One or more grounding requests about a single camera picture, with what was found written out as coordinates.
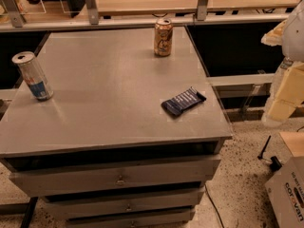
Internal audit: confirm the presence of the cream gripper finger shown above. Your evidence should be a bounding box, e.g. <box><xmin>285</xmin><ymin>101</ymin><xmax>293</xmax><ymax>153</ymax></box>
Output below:
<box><xmin>261</xmin><ymin>20</ymin><xmax>286</xmax><ymax>47</ymax></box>
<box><xmin>268</xmin><ymin>63</ymin><xmax>304</xmax><ymax>122</ymax></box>

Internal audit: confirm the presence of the orange soda can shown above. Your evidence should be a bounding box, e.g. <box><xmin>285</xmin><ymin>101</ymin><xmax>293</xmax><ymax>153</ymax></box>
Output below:
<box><xmin>154</xmin><ymin>18</ymin><xmax>173</xmax><ymax>56</ymax></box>

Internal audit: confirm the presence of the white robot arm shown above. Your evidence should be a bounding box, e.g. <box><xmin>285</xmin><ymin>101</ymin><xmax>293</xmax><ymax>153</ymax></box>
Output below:
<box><xmin>261</xmin><ymin>0</ymin><xmax>304</xmax><ymax>127</ymax></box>

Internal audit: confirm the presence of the blue rxbar wrapper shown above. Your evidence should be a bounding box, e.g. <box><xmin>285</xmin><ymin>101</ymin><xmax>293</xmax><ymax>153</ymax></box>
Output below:
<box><xmin>161</xmin><ymin>87</ymin><xmax>206</xmax><ymax>117</ymax></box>

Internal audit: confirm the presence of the silver blue energy drink can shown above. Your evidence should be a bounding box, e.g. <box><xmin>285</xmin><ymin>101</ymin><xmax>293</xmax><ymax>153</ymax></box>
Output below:
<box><xmin>11</xmin><ymin>51</ymin><xmax>53</xmax><ymax>101</ymax></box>

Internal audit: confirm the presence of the black tool on floor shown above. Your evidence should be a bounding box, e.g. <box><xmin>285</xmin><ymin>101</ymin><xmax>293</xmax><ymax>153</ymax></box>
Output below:
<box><xmin>257</xmin><ymin>136</ymin><xmax>283</xmax><ymax>172</ymax></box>

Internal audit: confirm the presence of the cardboard box with label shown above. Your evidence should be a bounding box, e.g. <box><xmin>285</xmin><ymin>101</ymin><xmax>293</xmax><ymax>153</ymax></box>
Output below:
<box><xmin>265</xmin><ymin>157</ymin><xmax>304</xmax><ymax>228</ymax></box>

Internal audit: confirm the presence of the grey drawer cabinet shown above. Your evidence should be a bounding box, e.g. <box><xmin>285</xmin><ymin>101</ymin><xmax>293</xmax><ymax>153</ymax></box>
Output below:
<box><xmin>0</xmin><ymin>27</ymin><xmax>232</xmax><ymax>228</ymax></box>

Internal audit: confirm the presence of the black cable on floor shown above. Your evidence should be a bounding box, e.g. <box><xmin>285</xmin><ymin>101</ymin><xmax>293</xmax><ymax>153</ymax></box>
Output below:
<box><xmin>204</xmin><ymin>183</ymin><xmax>226</xmax><ymax>228</ymax></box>

